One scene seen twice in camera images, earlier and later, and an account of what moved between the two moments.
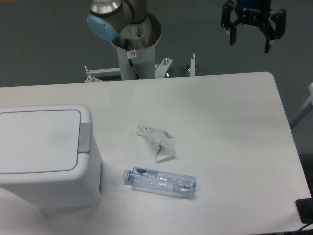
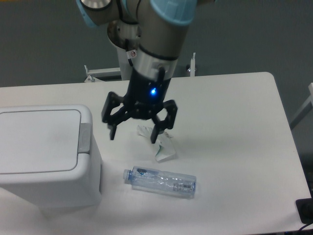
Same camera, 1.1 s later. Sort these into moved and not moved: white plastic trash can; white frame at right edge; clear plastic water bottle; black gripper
Moved: black gripper
Not moved: clear plastic water bottle; white plastic trash can; white frame at right edge
